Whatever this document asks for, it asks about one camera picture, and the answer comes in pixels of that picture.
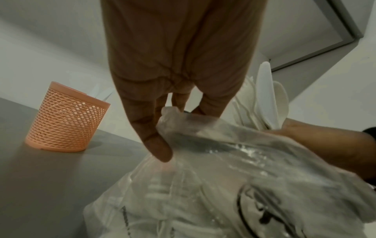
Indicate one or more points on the person's right hand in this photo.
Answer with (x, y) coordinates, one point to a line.
(337, 148)

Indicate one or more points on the person's left hand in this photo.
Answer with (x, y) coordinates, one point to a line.
(182, 46)

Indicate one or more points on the white plastic spoon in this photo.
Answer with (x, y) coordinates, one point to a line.
(282, 100)

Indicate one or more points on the white plastic fork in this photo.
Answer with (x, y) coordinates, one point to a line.
(249, 88)
(243, 109)

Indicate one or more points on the clear plastic bag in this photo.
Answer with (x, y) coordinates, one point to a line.
(205, 186)

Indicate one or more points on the orange mesh cup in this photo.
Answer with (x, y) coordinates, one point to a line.
(64, 120)

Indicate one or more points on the black marker wristband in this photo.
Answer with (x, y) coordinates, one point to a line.
(371, 131)

